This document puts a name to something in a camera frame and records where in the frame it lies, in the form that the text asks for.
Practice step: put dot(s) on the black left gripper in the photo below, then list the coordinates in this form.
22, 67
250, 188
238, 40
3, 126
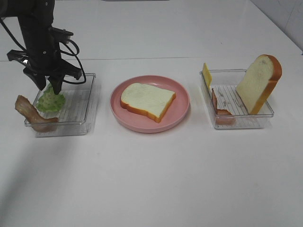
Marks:
42, 54

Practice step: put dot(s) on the green lettuce leaf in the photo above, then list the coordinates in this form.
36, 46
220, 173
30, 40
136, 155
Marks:
49, 101

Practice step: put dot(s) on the brown bacon strip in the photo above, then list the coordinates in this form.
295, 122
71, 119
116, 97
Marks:
25, 108

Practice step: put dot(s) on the white bread slice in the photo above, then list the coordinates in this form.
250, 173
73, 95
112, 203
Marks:
147, 100
258, 82

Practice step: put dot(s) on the yellow cheese slice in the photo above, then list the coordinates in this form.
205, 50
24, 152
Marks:
207, 75

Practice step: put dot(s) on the red bacon strip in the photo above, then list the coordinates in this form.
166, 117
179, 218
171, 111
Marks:
222, 116

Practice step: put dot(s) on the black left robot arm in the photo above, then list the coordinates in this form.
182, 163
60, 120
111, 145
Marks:
30, 13

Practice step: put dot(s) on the clear plastic left container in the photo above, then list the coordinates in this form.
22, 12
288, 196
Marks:
77, 116

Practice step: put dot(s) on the clear plastic container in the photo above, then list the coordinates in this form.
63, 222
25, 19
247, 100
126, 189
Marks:
224, 83
77, 116

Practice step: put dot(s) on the pink round plate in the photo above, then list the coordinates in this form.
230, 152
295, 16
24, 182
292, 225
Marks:
174, 114

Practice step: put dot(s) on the clear plastic right container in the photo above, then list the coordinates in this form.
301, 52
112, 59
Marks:
224, 83

